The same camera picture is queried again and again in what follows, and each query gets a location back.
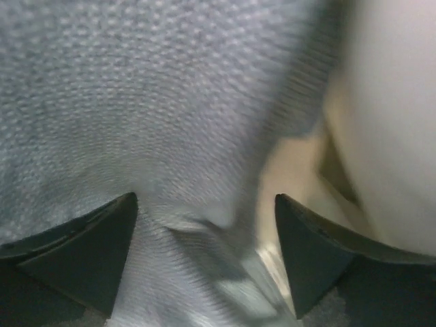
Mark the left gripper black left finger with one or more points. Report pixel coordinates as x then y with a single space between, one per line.
68 275

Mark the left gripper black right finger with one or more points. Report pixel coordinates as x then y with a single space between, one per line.
338 277

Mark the white pillow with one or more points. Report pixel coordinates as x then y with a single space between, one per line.
370 163

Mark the blue pillowcase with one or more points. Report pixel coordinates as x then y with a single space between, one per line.
178 102

